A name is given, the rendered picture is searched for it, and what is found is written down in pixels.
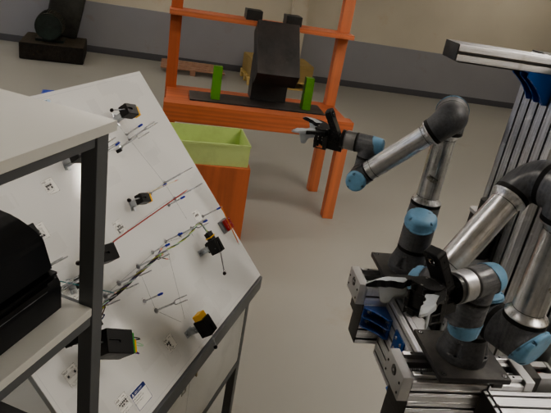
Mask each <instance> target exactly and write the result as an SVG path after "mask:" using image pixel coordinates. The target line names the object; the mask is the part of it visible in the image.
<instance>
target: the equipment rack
mask: <svg viewBox="0 0 551 413"><path fill-rule="evenodd" d="M114 131H117V120H113V119H111V118H107V117H104V116H99V115H95V114H92V113H89V112H86V111H81V110H77V109H74V108H71V107H65V106H62V105H59V104H56V103H52V102H47V101H44V100H41V99H37V98H32V97H29V96H25V95H22V94H19V93H13V92H11V91H7V90H4V89H0V185H3V184H6V183H8V182H11V181H12V180H15V179H19V178H20V177H23V176H25V175H28V174H31V173H33V172H35V171H37V170H41V169H43V168H45V167H47V166H50V165H53V164H55V163H58V162H59V161H63V160H65V159H67V158H70V157H73V156H75V155H78V154H80V153H81V182H80V279H79V300H76V299H74V298H72V297H68V296H66V295H63V294H62V295H61V308H60V309H59V310H57V311H56V312H55V313H53V314H52V315H51V316H49V317H48V318H47V319H46V320H45V321H44V322H42V323H41V324H40V325H38V326H37V327H36V328H35V329H33V330H32V331H31V332H29V333H28V334H27V335H25V336H24V337H23V338H22V339H21V340H20V341H18V342H17V343H16V344H14V345H13V346H12V347H10V348H9V349H8V350H7V351H5V352H4V353H3V354H2V355H1V356H0V401H1V400H3V399H4V398H5V397H6V396H7V395H9V394H10V393H11V392H12V391H14V390H15V389H16V388H17V387H18V386H20V385H21V384H22V383H23V382H24V381H26V380H27V379H28V378H29V377H30V376H31V375H32V374H33V373H34V372H36V371H37V370H38V369H39V368H40V367H42V366H43V365H44V364H45V363H47V362H48V361H49V360H50V359H51V358H53V357H54V356H55V355H56V354H58V352H59V351H60V350H61V349H63V348H64V347H65V346H66V345H67V344H69V343H70V342H71V341H72V340H74V339H75V338H76V337H77V336H78V377H77V413H98V400H99V378H100V356H101V334H102V291H103V269H104V247H105V224H106V203H107V159H108V138H109V134H110V133H112V132H114Z"/></svg>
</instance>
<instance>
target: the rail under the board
mask: <svg viewBox="0 0 551 413"><path fill-rule="evenodd" d="M261 283H262V277H261V276H259V277H258V278H257V280H256V281H255V283H254V284H253V285H252V287H251V288H250V289H249V290H248V291H247V292H246V294H245V295H244V296H243V298H242V299H241V300H240V301H239V303H238V304H237V306H236V307H235V308H234V310H233V311H232V312H231V313H230V314H229V315H228V316H227V318H226V319H225V321H224V322H223V323H222V324H221V326H220V327H219V328H218V330H217V331H216V332H215V333H214V334H213V335H214V339H215V343H216V345H218V344H219V343H220V341H221V340H222V339H223V338H224V337H225V335H226V334H227V332H228V331H229V330H230V328H231V327H232V325H233V324H234V323H235V321H236V320H237V319H238V318H239V316H240V315H241V314H242V312H243V311H244V309H245V308H246V307H247V305H248V304H249V303H250V302H251V301H252V299H253V298H254V296H255V295H256V294H257V292H258V291H259V289H260V288H261ZM214 350H215V349H214V342H213V338H212V337H211V338H210V339H209V341H208V342H207V344H206V345H205V346H204V347H203V349H202V350H201V351H200V353H199V354H198V355H197V356H196V357H195V358H194V360H193V361H192V362H191V364H190V365H189V366H188V368H187V369H186V370H185V372H184V373H183V374H182V375H181V376H180V377H179V379H178V380H177V381H176V383H175V384H174V385H173V387H172V388H171V389H170V391H169V392H168V393H167V395H165V396H164V398H163V399H162V400H161V402H160V403H159V404H158V406H157V407H156V408H155V410H154V411H153V412H152V413H167V412H168V411H169V410H170V408H171V407H172V405H173V404H174V403H175V401H176V400H177V398H178V397H179V396H180V394H181V393H182V392H183V391H184V389H185V388H186V387H187V385H188V384H189V382H190V381H191V380H192V378H193V377H194V376H195V375H196V374H197V372H198V371H199V369H200V368H201V367H202V365H203V364H204V362H205V361H206V360H207V358H208V357H209V356H210V355H211V354H212V352H213V351H214Z"/></svg>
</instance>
